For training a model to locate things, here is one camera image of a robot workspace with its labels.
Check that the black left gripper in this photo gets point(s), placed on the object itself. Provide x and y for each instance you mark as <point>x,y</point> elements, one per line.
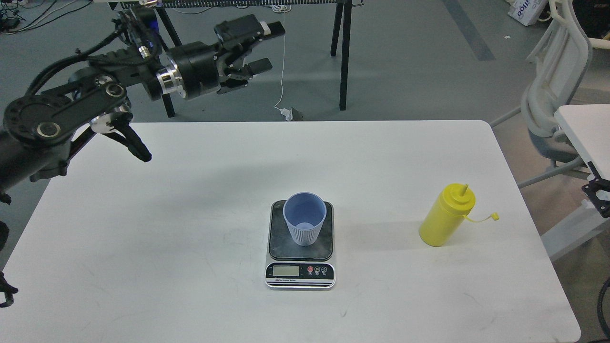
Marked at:
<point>194,69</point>

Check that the blue ribbed plastic cup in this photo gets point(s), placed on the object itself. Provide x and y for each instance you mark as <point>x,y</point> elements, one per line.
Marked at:
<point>304,213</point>

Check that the yellow squeeze bottle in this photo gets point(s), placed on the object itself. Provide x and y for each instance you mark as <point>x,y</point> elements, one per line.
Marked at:
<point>451,208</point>

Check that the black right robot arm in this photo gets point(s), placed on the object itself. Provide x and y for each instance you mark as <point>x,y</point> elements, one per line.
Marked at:
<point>593,187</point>

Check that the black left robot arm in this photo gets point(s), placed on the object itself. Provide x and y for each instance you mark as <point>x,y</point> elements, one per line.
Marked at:
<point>86,94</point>

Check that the digital kitchen scale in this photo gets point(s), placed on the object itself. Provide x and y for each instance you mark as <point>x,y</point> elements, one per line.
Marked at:
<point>290,266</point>

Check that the white cardboard box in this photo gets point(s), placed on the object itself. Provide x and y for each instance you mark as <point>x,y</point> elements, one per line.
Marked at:
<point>527,12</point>

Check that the white office chair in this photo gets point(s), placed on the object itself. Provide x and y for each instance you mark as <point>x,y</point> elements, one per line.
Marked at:
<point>561,57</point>

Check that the white side table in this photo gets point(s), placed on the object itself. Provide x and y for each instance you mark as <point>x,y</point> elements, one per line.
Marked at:
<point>588,129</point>

